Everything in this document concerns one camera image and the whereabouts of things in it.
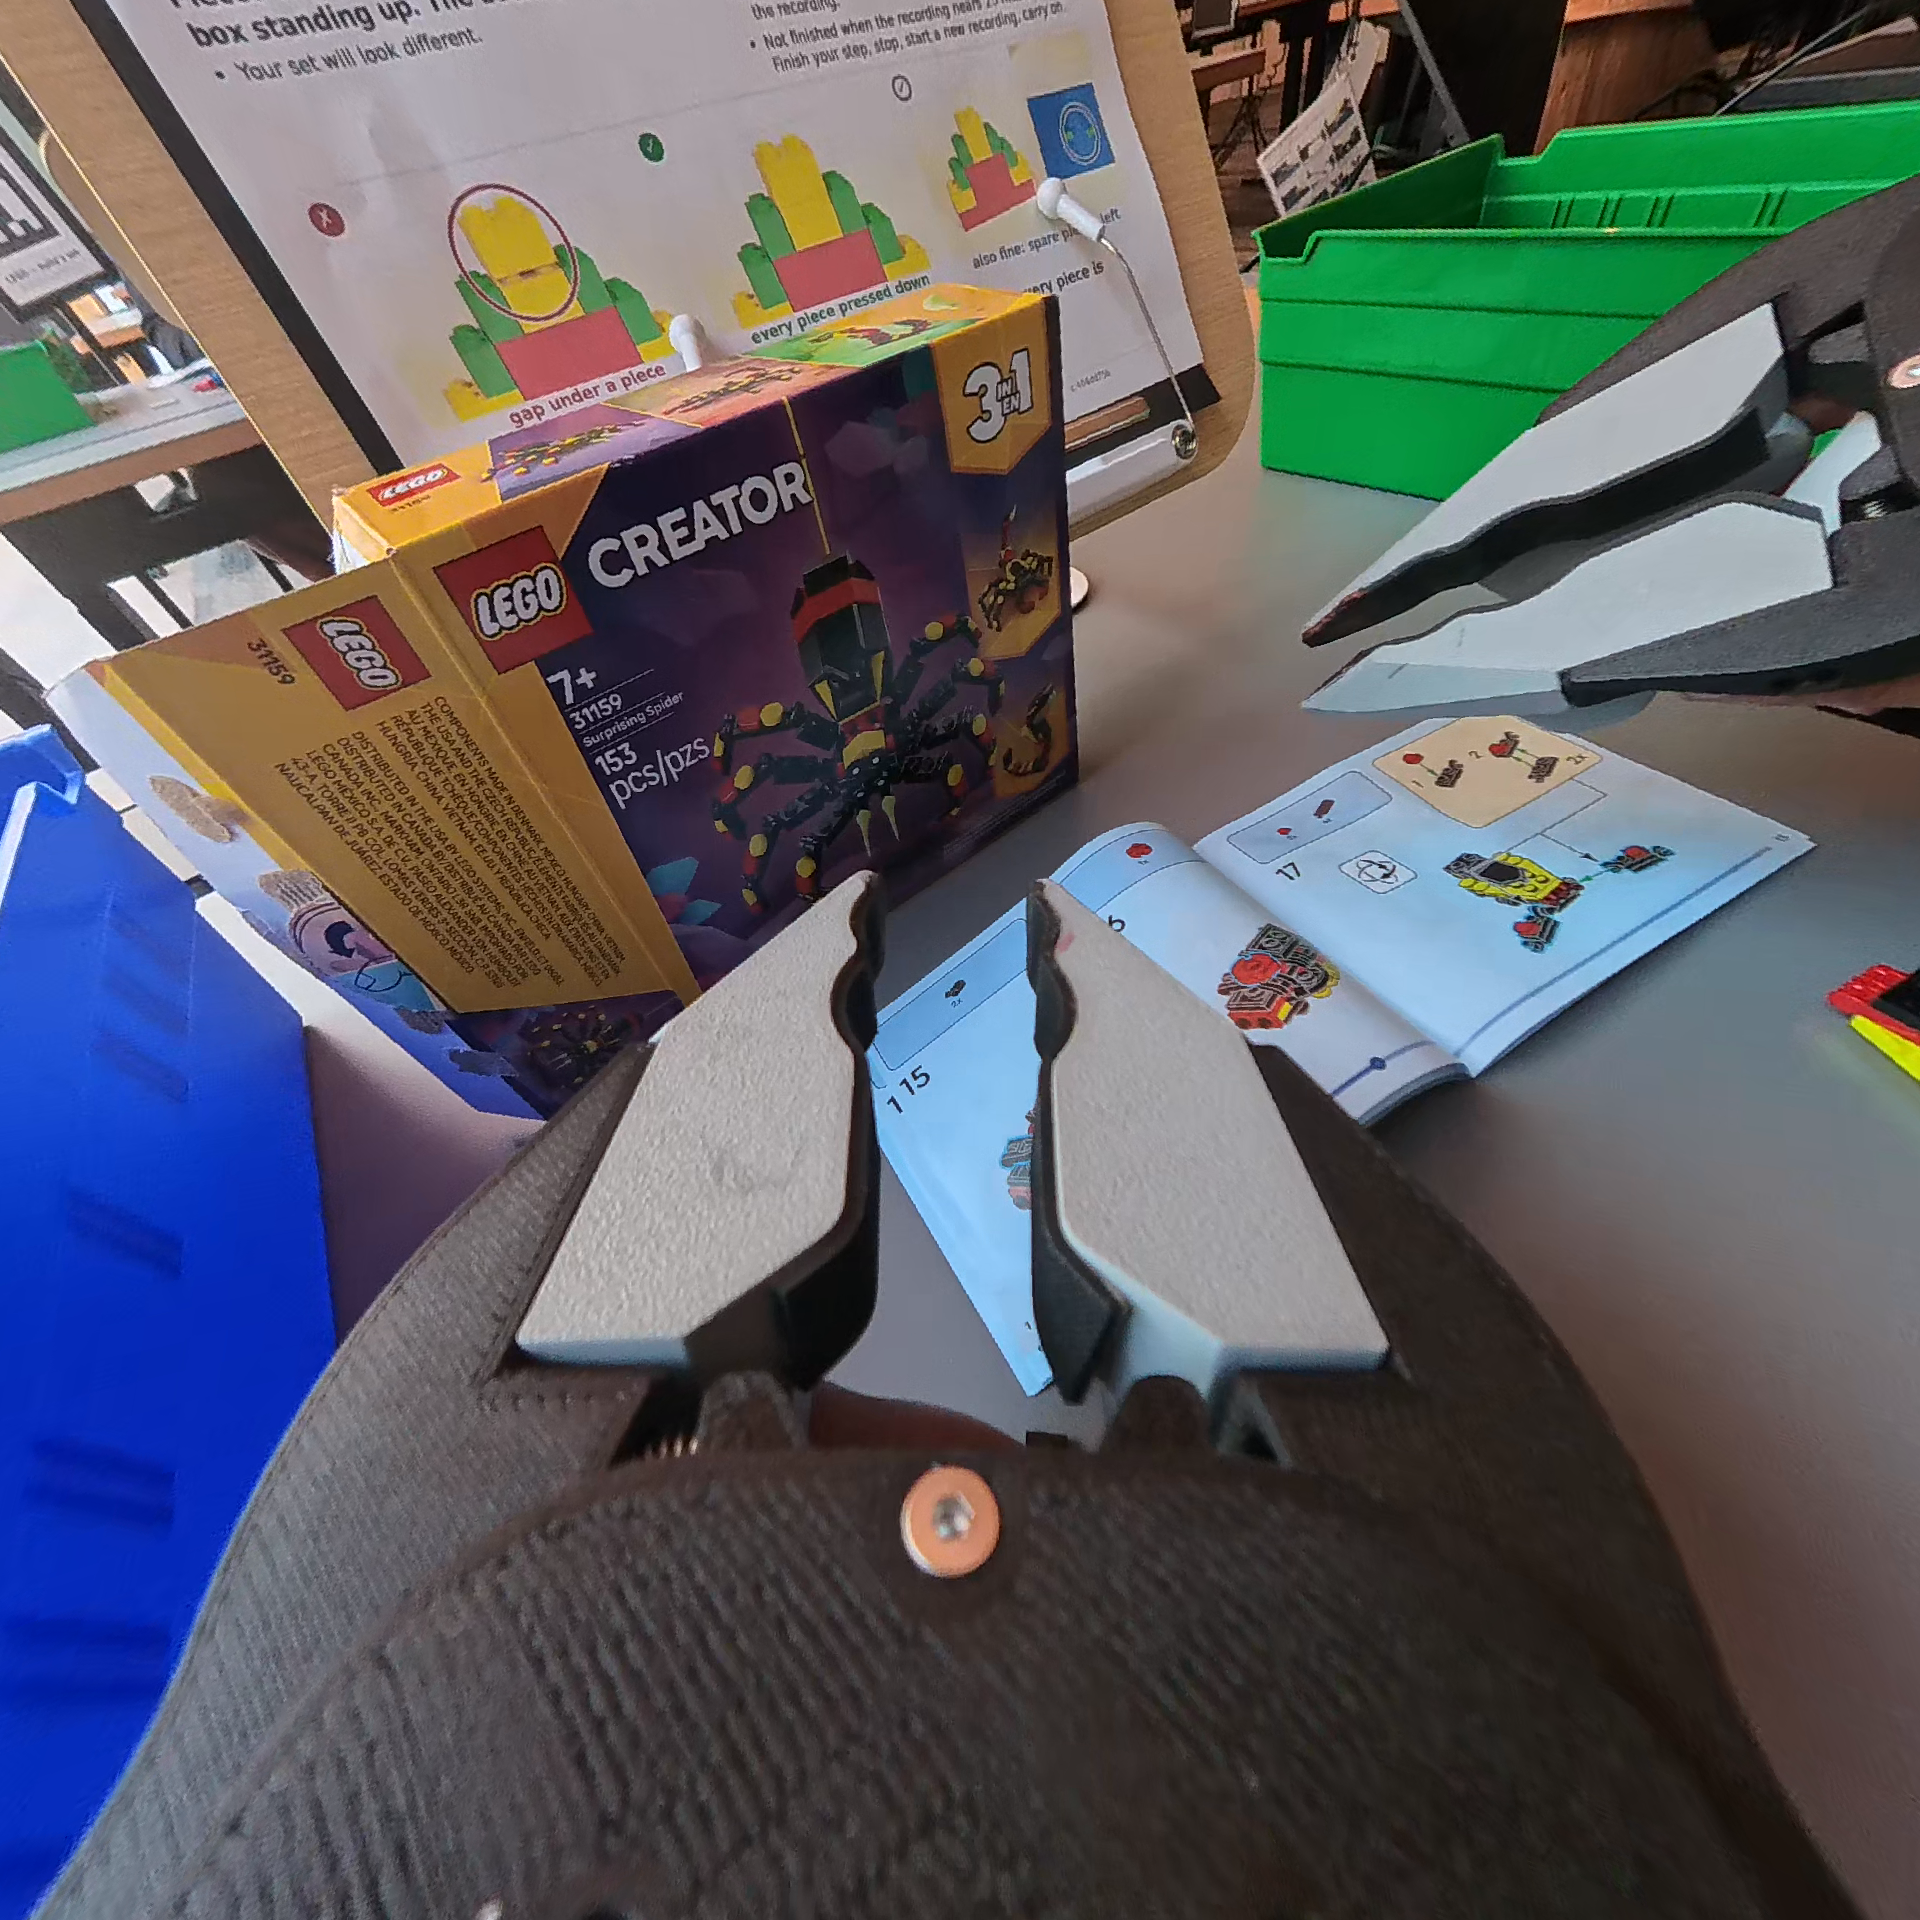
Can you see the background wooden table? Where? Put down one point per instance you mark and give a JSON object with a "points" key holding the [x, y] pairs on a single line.
{"points": [[135, 452]]}

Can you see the white holder peg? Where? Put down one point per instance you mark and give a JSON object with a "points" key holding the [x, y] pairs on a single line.
{"points": [[1058, 198], [686, 339]]}

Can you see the yellow lego piece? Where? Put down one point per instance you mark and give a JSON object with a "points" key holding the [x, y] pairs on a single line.
{"points": [[1894, 1047]]}

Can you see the background paper sheets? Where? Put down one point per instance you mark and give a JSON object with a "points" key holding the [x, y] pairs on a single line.
{"points": [[1319, 143]]}

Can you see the red and black lego assembly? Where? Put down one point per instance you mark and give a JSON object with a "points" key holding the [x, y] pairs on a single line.
{"points": [[1881, 994]]}

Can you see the green plastic bin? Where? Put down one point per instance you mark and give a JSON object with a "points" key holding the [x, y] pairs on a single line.
{"points": [[1381, 377]]}

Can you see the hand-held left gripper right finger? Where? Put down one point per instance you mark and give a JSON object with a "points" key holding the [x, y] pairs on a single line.
{"points": [[1200, 1172]]}

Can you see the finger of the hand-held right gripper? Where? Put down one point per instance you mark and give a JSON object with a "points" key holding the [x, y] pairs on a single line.
{"points": [[1651, 587], [1621, 452]]}

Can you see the instruction sheet on clipboard stand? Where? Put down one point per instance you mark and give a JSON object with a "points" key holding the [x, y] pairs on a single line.
{"points": [[150, 226]]}

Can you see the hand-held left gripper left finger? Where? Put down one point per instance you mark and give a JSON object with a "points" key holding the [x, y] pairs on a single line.
{"points": [[705, 1141]]}

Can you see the black and white printed tag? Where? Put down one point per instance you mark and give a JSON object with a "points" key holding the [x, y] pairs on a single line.
{"points": [[38, 211]]}

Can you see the blue plastic bin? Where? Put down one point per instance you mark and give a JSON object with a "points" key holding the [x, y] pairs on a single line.
{"points": [[135, 1201]]}

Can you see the purple and yellow lego box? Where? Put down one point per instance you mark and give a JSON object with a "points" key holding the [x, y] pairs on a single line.
{"points": [[721, 629]]}

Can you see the printed instruction sheet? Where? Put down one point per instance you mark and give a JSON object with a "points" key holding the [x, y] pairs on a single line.
{"points": [[599, 107]]}

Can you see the lego instruction booklet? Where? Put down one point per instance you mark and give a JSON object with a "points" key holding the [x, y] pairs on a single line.
{"points": [[1350, 901]]}

